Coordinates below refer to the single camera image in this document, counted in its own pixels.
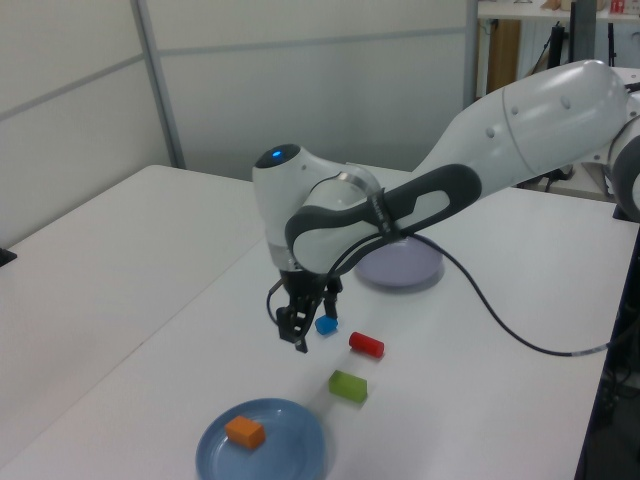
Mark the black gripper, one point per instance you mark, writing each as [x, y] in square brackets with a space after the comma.
[307, 287]

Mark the blue block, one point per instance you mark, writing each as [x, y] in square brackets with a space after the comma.
[327, 326]

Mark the red cylinder block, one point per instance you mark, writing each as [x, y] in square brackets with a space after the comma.
[366, 344]

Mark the green block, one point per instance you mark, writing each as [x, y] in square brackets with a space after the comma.
[347, 386]

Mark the orange block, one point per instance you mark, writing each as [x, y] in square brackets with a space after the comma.
[245, 432]

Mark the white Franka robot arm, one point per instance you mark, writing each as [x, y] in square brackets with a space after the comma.
[550, 115]

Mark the purple plate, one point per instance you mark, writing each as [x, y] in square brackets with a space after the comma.
[400, 270]

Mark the blue plate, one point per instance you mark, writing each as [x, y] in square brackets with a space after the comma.
[295, 450]

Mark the wooden cabinet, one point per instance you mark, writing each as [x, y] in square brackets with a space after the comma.
[504, 55]

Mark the black stand pole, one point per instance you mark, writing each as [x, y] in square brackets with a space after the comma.
[555, 45]

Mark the grey partition post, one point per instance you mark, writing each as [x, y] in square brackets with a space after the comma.
[476, 50]

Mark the black equipment frame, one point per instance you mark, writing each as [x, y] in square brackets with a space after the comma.
[631, 350]

